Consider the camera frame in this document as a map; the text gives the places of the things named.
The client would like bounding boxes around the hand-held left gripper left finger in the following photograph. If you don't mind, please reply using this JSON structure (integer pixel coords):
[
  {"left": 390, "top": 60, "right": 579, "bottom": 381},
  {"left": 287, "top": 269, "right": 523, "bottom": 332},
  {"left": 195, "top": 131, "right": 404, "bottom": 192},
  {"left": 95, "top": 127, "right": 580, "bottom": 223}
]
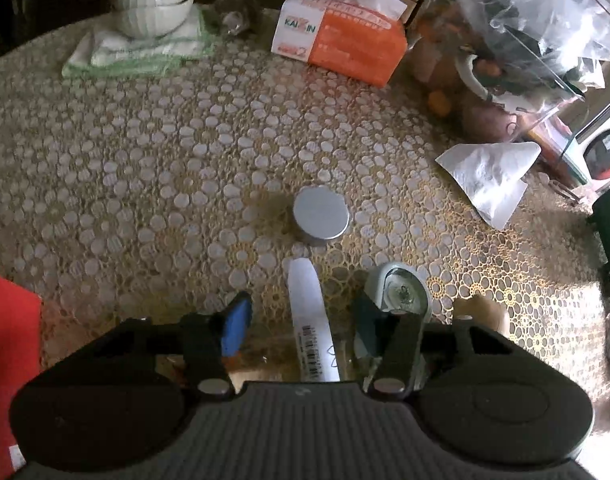
[{"left": 85, "top": 291, "right": 254, "bottom": 402}]

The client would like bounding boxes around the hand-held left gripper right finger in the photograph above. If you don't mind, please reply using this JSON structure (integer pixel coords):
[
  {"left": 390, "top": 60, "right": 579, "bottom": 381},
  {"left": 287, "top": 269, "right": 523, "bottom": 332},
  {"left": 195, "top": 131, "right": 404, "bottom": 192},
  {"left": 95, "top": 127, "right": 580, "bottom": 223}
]
[{"left": 353, "top": 296, "right": 532, "bottom": 402}]

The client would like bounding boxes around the clear snack packet white label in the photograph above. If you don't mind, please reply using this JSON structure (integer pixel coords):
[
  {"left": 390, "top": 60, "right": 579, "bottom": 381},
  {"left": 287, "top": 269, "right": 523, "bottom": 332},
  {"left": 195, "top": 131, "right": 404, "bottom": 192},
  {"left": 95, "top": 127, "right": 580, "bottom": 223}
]
[{"left": 235, "top": 257, "right": 358, "bottom": 385}]

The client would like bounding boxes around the tan plush toy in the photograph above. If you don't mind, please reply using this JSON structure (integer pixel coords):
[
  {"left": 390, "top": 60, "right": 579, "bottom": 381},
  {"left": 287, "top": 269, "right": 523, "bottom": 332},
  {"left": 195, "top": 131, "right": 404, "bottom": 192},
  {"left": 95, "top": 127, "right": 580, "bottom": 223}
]
[{"left": 451, "top": 294, "right": 512, "bottom": 335}]

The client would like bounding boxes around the white cardboard box red edge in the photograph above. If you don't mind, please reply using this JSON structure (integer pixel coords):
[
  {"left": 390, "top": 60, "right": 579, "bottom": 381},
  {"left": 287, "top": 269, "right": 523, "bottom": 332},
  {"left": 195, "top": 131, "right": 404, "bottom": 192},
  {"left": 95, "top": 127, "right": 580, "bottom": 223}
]
[{"left": 0, "top": 270, "right": 44, "bottom": 480}]

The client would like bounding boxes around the small glass jar metal lid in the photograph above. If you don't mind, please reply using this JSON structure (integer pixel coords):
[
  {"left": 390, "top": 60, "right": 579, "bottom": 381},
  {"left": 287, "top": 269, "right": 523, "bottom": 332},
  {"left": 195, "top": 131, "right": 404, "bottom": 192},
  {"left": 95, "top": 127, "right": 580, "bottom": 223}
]
[{"left": 363, "top": 262, "right": 432, "bottom": 392}]

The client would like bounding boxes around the round silver tin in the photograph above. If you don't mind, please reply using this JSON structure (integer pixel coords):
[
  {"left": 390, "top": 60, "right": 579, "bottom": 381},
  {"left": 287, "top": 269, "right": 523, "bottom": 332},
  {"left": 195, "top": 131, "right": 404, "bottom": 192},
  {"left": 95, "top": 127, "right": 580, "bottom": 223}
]
[{"left": 292, "top": 186, "right": 351, "bottom": 247}]

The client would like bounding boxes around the crumpled white tissue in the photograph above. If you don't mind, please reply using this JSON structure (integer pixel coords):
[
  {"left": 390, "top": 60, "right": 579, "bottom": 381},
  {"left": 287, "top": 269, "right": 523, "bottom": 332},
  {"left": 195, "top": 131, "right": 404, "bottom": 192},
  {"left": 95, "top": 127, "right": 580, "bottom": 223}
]
[{"left": 435, "top": 141, "right": 542, "bottom": 231}]

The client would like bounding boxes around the stack of colourful booklets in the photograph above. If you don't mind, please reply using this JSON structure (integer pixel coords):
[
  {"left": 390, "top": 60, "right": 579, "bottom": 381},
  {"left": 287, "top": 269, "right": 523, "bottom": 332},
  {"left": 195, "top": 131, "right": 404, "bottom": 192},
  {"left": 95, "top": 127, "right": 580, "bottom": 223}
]
[{"left": 524, "top": 110, "right": 592, "bottom": 188}]

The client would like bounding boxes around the clear bag with brown produce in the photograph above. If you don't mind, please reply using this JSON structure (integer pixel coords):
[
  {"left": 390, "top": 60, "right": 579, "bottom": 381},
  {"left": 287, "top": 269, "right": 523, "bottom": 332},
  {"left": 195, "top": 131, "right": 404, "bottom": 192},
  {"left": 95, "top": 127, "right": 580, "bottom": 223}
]
[{"left": 409, "top": 0, "right": 586, "bottom": 142}]

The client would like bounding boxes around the orange and white tissue pack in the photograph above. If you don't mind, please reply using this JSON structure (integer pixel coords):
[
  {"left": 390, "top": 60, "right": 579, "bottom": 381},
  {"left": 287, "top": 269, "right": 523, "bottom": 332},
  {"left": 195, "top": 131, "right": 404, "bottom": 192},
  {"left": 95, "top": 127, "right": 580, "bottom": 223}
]
[{"left": 271, "top": 0, "right": 410, "bottom": 87}]

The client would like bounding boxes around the folded green and white cloth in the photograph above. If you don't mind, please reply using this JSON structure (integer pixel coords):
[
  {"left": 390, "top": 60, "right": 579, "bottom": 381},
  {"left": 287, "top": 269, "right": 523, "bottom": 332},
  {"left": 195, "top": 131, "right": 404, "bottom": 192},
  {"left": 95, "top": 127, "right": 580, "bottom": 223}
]
[{"left": 61, "top": 4, "right": 218, "bottom": 79}]

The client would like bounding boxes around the white washing machine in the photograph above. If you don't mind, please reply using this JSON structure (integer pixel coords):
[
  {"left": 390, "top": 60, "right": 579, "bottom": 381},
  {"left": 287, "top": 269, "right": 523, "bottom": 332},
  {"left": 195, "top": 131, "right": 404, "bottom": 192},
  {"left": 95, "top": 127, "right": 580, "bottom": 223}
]
[{"left": 569, "top": 109, "right": 610, "bottom": 182}]

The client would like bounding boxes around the small clear glass object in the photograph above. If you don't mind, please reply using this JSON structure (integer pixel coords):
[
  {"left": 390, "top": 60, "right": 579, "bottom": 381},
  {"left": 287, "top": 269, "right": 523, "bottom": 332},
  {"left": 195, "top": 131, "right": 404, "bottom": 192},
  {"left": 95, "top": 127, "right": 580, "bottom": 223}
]
[{"left": 211, "top": 0, "right": 262, "bottom": 37}]

